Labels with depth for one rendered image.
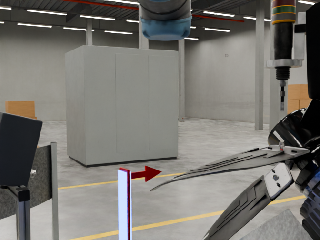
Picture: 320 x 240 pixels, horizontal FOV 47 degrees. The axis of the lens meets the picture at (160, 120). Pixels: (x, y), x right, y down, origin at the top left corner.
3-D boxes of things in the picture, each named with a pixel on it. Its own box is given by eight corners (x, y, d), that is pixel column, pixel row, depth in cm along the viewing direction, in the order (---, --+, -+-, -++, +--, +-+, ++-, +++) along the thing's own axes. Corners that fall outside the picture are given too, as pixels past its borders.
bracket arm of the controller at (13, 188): (30, 200, 95) (29, 189, 95) (18, 202, 93) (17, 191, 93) (9, 183, 114) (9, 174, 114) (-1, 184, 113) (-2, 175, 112)
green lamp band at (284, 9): (295, 16, 71) (295, 10, 71) (295, 11, 67) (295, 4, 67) (272, 18, 72) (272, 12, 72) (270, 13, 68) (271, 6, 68)
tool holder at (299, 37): (313, 67, 72) (314, 16, 71) (314, 64, 65) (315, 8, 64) (265, 69, 75) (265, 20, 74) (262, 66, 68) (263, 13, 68)
